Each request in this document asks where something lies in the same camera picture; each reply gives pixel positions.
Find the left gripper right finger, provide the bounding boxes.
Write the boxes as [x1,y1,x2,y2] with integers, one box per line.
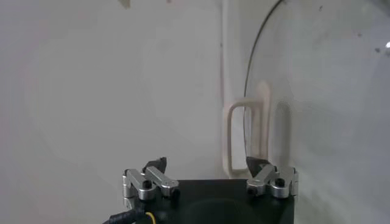
[245,156,300,200]

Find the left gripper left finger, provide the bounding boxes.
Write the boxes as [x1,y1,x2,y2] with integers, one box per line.
[121,156,180,211]

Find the glass lid with cream handle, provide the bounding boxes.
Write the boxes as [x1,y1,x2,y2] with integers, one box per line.
[223,0,390,224]

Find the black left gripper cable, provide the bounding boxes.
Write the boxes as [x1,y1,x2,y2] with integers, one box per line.
[102,206,156,224]

